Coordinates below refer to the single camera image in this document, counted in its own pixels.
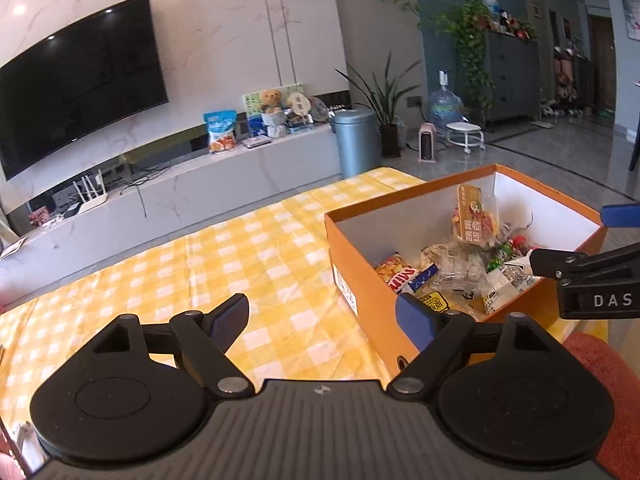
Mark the wall picture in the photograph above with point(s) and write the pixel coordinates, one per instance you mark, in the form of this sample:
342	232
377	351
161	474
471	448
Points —
631	17

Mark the green sausage stick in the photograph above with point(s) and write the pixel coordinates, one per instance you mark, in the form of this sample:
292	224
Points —
500	257

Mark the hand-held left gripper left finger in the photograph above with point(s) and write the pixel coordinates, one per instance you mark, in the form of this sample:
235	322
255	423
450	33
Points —
227	317

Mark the trailing green plant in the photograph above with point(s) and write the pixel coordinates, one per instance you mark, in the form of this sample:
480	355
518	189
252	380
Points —
467	30

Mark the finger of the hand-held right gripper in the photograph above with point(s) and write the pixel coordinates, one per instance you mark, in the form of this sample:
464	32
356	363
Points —
555	262
622	216

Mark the red chair cushion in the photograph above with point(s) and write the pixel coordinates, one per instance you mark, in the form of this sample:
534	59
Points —
610	385

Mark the yellow label waffle packet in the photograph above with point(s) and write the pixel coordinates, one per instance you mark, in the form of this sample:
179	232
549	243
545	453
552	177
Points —
434	302

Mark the row of small toys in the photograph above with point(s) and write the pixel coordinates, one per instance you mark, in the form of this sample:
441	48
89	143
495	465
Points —
510	20

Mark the black set-top box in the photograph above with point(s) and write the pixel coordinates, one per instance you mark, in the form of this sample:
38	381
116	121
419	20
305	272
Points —
71	210

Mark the grey drawer cabinet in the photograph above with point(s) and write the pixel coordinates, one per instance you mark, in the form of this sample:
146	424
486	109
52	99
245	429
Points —
515	80

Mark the long leaf potted plant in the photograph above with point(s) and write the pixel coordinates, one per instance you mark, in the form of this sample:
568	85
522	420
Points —
390	140

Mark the blue grey trash can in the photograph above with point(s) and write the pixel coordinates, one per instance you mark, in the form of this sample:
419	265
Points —
356	145

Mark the yellow checked tablecloth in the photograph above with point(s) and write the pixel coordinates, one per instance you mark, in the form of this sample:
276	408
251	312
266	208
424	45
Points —
225	260

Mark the clear bag of assorted cookies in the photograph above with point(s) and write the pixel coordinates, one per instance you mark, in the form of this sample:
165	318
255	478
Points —
492	217

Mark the brown teddy bear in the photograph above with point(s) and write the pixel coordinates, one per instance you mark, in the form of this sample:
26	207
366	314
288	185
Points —
272	102

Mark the red capped dark sausage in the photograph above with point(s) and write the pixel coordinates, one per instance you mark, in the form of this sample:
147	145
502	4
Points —
520	244

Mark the beige round hand fan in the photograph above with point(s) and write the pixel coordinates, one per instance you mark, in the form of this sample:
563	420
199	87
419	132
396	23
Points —
298	105

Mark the white round stool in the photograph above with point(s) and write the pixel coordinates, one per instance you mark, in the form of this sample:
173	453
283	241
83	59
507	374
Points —
465	127

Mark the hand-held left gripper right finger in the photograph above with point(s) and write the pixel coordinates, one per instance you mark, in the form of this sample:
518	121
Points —
417	322

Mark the decorative round plate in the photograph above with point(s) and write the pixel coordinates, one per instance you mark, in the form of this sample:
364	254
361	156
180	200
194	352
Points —
320	110

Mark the water jug with pump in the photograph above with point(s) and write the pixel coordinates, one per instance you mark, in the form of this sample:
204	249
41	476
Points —
446	105

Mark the white marble television console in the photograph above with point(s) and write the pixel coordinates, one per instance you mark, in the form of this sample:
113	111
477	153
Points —
200	195

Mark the white router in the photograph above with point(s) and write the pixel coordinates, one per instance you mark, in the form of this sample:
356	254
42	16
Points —
92	202

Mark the pink card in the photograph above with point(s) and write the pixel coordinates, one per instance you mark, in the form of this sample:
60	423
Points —
39	216

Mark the orange chips packet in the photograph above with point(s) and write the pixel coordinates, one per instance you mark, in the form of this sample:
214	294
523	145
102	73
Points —
397	272

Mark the clear packet of white candies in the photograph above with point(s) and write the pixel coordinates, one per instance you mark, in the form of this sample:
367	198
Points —
457	270

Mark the white noodle packet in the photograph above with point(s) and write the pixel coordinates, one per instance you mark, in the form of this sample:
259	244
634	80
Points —
515	277

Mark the small pink heater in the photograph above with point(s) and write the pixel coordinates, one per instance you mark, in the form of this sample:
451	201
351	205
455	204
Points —
427	144

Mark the silver flat box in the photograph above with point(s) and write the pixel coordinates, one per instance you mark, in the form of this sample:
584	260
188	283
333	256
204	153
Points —
256	142

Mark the black curved television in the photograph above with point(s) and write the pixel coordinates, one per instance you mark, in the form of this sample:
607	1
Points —
75	90

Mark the orange cardboard box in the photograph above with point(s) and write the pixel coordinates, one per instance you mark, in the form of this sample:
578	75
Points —
375	300

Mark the small blue snack packet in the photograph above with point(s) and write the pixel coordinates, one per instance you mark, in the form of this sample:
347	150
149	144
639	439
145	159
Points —
425	276

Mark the green picture card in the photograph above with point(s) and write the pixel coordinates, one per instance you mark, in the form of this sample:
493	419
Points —
250	102

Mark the blue tissue box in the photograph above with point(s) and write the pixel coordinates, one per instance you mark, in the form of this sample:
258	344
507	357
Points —
301	128

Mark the blue snack bag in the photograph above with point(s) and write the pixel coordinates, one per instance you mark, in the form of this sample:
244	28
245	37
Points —
221	132

